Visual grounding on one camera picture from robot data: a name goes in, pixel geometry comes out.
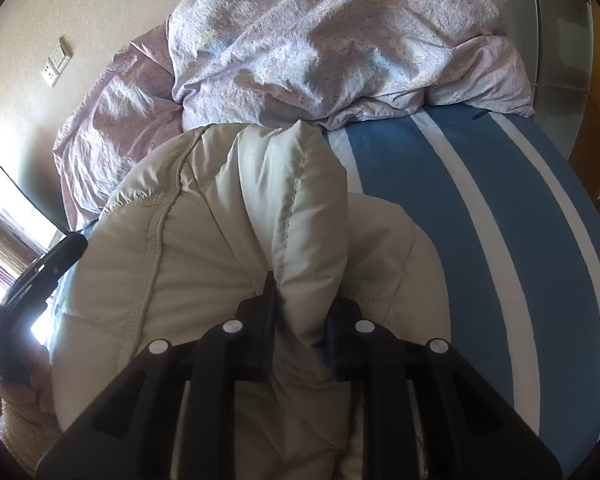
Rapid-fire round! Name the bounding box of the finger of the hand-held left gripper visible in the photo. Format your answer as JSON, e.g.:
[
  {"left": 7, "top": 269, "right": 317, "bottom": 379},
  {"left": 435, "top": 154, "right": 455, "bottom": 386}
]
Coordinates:
[{"left": 0, "top": 232, "right": 89, "bottom": 311}]

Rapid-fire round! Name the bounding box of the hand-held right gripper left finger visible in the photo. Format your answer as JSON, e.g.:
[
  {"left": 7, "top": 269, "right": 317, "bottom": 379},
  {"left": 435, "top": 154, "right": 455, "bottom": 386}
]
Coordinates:
[{"left": 35, "top": 270, "right": 281, "bottom": 480}]

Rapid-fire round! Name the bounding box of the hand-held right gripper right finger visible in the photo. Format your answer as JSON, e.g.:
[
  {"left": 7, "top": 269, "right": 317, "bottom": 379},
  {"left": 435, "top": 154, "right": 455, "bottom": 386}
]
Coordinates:
[{"left": 322, "top": 297, "right": 563, "bottom": 480}]

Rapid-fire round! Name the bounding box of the cream white puffer jacket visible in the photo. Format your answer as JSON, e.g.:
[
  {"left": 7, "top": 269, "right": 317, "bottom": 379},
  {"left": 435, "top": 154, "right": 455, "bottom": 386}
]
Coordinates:
[{"left": 47, "top": 120, "right": 451, "bottom": 480}]

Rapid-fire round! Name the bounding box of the person's left hand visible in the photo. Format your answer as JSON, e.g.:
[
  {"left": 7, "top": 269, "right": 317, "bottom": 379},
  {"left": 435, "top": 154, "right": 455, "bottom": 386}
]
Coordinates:
[{"left": 0, "top": 345, "right": 61, "bottom": 431}]

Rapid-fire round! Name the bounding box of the purple curtain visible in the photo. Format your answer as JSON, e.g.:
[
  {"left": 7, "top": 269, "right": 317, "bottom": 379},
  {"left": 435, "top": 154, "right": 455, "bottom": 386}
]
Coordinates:
[{"left": 0, "top": 195, "right": 51, "bottom": 286}]

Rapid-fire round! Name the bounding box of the pink crumpled blanket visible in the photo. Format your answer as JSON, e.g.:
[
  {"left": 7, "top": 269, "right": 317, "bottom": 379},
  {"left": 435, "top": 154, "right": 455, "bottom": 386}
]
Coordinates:
[{"left": 52, "top": 22, "right": 201, "bottom": 231}]

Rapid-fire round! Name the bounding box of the blue white striped bed sheet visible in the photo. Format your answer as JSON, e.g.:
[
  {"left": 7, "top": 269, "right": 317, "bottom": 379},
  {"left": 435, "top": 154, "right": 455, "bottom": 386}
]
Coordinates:
[{"left": 45, "top": 107, "right": 600, "bottom": 480}]

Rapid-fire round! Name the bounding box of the lilac floral duvet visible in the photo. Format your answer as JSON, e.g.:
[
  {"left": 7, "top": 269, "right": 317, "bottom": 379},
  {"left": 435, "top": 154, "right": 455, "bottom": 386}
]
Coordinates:
[{"left": 167, "top": 0, "right": 538, "bottom": 131}]

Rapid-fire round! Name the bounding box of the wooden wardrobe with glass door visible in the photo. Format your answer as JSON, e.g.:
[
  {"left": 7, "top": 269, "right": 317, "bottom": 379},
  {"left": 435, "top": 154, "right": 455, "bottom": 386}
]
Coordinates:
[{"left": 500, "top": 0, "right": 600, "bottom": 206}]

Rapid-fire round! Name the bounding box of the white wall socket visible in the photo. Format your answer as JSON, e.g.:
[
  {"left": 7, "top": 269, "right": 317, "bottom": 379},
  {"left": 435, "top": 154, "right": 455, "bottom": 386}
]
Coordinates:
[{"left": 40, "top": 56, "right": 72, "bottom": 89}]

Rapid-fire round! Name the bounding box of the white wall switch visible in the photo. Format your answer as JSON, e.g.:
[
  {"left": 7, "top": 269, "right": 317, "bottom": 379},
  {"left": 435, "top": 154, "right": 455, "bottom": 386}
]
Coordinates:
[{"left": 47, "top": 36, "right": 74, "bottom": 68}]

